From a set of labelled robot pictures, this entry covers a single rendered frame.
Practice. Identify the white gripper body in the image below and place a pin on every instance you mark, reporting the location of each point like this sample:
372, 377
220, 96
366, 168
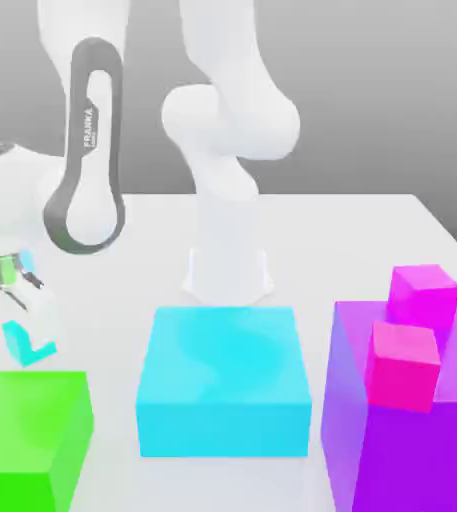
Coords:
32, 310

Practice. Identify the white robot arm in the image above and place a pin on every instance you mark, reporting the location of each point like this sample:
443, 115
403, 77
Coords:
228, 120

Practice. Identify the small pink cube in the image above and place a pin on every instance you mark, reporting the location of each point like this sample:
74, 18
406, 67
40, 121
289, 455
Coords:
402, 372

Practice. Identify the small magenta cube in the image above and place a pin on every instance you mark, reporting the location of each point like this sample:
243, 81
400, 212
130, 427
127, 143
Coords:
426, 294

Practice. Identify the large green box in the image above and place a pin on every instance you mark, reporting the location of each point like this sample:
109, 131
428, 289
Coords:
20, 436

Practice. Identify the large cyan box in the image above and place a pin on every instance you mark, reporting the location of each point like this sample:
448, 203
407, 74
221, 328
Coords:
224, 384

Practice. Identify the large purple box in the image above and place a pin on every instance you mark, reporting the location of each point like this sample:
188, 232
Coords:
412, 456

